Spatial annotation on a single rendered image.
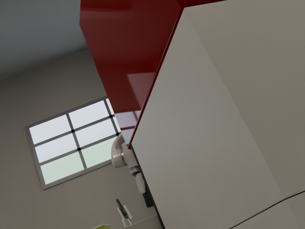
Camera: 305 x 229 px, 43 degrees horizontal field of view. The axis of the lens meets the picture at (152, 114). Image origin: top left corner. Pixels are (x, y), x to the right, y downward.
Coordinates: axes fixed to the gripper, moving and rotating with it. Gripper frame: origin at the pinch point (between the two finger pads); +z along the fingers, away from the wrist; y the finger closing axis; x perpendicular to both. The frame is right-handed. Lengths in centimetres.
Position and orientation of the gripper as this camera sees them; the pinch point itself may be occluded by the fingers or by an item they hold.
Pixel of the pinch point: (149, 202)
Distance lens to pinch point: 193.0
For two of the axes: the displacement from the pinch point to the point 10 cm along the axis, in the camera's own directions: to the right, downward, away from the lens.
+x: -9.1, 2.5, -3.4
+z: 3.2, 9.3, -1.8
